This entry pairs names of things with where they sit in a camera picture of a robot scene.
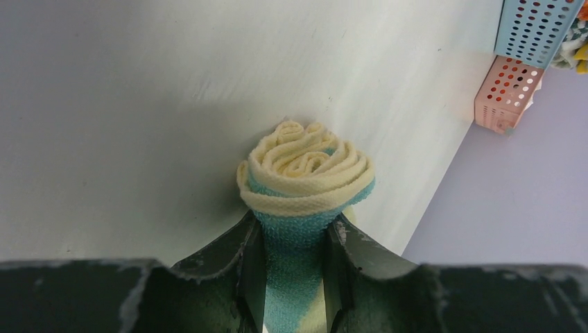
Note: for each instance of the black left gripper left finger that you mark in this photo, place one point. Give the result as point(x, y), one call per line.
point(220, 288)

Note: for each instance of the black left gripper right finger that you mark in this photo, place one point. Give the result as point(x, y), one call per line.
point(370, 289)

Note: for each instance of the pale yellow teal towel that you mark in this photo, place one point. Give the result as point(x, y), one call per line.
point(296, 181)

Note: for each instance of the yellow grey patterned towel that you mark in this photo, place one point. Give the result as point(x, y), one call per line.
point(572, 53)

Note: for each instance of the pink plastic basket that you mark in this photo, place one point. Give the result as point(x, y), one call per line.
point(505, 94)

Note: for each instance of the blue plastic basket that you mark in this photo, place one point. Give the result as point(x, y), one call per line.
point(531, 31)

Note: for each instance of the orange rolled towel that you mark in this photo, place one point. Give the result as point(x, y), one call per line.
point(583, 12)

